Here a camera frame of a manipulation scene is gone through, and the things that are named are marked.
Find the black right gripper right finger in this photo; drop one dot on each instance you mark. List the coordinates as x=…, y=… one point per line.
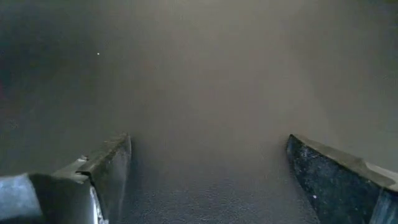
x=342, y=193

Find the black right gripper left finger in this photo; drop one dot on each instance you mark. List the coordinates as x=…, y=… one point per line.
x=77, y=199

